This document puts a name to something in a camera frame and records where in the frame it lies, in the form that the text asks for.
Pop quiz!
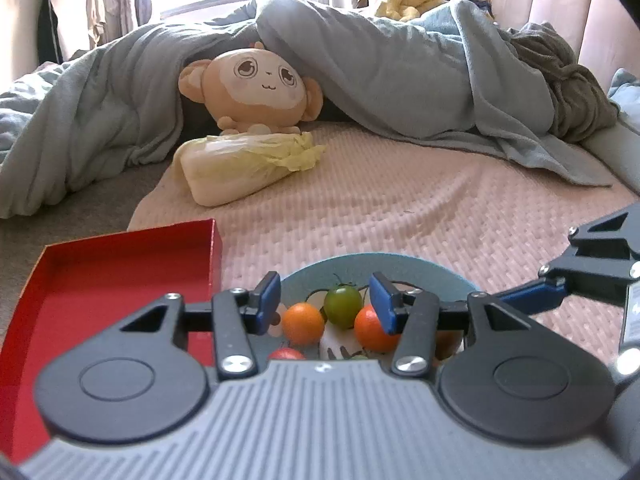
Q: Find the red apple-like fruit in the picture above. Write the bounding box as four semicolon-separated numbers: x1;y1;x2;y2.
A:
268;347;305;360

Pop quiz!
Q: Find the orange tangerine back right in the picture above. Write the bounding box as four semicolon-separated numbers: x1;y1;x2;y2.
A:
435;330;464;362

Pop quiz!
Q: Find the blue cartoon plate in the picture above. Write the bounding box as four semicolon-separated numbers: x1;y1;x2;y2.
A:
277;252;477;366

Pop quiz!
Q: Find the large orange tangerine centre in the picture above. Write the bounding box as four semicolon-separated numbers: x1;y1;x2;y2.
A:
354;304;399;353

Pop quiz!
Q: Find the small orange kumquat back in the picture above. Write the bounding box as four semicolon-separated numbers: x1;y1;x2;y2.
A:
281;302;326;347

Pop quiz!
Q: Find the green tomato back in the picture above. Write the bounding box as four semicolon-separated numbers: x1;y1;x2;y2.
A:
323;283;363;330

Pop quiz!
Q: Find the napa cabbage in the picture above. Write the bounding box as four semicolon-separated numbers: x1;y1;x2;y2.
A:
171;132;326;207

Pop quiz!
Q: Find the red cardboard tray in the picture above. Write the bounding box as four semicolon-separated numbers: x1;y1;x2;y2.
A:
1;219;222;462

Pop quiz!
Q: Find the brown-grey crumpled cloth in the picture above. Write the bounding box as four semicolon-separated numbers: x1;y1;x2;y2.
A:
508;22;620;143

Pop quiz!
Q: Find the monkey plush toy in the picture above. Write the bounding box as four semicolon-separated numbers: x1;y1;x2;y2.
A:
178;42;323;134

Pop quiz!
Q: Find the grey blanket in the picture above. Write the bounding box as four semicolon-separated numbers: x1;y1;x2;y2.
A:
0;162;168;334

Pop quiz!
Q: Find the grey-blue duvet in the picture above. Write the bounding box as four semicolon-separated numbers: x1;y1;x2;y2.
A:
1;0;617;218

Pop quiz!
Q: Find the pink padded headboard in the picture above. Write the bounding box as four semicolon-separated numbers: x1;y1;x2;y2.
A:
486;0;640;89

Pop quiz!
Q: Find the yellow blanket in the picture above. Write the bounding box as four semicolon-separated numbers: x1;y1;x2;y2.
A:
374;0;446;22

